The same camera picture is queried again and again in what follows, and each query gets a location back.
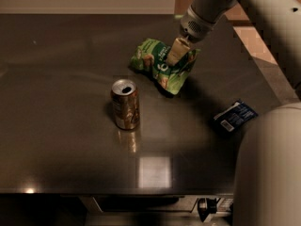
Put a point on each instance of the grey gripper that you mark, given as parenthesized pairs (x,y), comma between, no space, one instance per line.
(195,27)

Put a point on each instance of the green rice chip bag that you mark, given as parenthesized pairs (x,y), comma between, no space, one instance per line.
(150,58)

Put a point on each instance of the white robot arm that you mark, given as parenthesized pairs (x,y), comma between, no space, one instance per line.
(267,187)

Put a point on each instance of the blue rxbar blueberry wrapper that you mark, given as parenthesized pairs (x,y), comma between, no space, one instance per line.
(234,117)

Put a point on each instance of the brown soda can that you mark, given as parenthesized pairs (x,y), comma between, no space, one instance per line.
(125,101)

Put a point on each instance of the shelf items under table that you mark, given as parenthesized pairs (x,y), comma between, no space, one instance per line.
(214,208)

